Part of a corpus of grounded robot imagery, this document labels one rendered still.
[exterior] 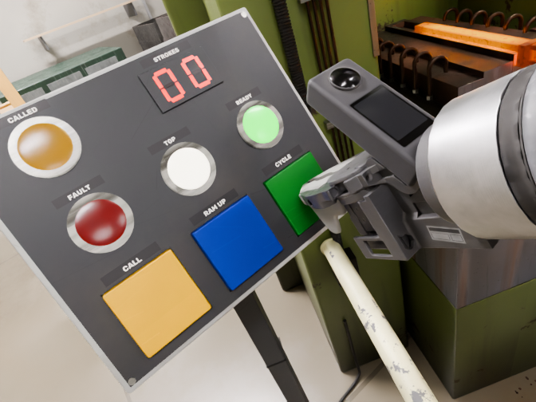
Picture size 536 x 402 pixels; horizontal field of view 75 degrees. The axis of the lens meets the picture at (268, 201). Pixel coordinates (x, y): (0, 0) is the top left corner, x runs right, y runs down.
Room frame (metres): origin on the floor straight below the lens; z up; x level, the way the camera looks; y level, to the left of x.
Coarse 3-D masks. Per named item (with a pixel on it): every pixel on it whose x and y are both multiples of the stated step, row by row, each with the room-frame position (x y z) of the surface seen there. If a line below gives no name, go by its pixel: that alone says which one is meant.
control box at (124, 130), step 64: (128, 64) 0.40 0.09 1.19; (192, 64) 0.41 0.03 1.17; (256, 64) 0.43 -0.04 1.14; (0, 128) 0.34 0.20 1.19; (64, 128) 0.34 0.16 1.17; (128, 128) 0.36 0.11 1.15; (192, 128) 0.37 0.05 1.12; (0, 192) 0.30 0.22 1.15; (64, 192) 0.31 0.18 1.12; (128, 192) 0.32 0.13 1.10; (192, 192) 0.32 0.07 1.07; (256, 192) 0.33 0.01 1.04; (64, 256) 0.27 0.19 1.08; (128, 256) 0.28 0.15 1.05; (192, 256) 0.28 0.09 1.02; (128, 384) 0.20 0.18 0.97
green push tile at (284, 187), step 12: (300, 156) 0.37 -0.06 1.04; (312, 156) 0.37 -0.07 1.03; (288, 168) 0.35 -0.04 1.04; (300, 168) 0.36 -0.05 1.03; (312, 168) 0.36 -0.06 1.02; (276, 180) 0.34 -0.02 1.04; (288, 180) 0.34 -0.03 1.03; (300, 180) 0.35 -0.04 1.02; (276, 192) 0.33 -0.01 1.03; (288, 192) 0.34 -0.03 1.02; (288, 204) 0.33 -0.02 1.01; (300, 204) 0.33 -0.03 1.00; (288, 216) 0.32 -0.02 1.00; (300, 216) 0.32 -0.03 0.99; (312, 216) 0.32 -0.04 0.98; (300, 228) 0.31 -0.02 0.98
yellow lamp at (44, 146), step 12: (24, 132) 0.34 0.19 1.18; (36, 132) 0.34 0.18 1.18; (48, 132) 0.34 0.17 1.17; (60, 132) 0.34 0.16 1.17; (24, 144) 0.33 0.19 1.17; (36, 144) 0.33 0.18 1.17; (48, 144) 0.33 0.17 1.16; (60, 144) 0.33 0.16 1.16; (72, 144) 0.34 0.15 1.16; (24, 156) 0.32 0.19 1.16; (36, 156) 0.32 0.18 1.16; (48, 156) 0.32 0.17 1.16; (60, 156) 0.33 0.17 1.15; (36, 168) 0.32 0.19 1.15; (48, 168) 0.32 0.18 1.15
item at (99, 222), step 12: (96, 204) 0.30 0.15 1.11; (108, 204) 0.30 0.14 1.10; (84, 216) 0.29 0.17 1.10; (96, 216) 0.29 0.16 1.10; (108, 216) 0.30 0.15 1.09; (120, 216) 0.30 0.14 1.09; (84, 228) 0.29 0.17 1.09; (96, 228) 0.29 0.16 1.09; (108, 228) 0.29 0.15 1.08; (120, 228) 0.29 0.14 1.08; (84, 240) 0.28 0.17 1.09; (96, 240) 0.28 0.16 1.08; (108, 240) 0.28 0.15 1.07
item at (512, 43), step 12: (420, 24) 0.81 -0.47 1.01; (432, 24) 0.78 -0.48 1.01; (444, 36) 0.70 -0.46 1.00; (456, 36) 0.66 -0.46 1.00; (468, 36) 0.63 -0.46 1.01; (480, 36) 0.61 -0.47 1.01; (492, 36) 0.59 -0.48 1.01; (504, 36) 0.57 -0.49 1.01; (504, 48) 0.54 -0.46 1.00; (516, 48) 0.52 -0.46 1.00; (528, 48) 0.49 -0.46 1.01; (528, 60) 0.49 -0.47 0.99
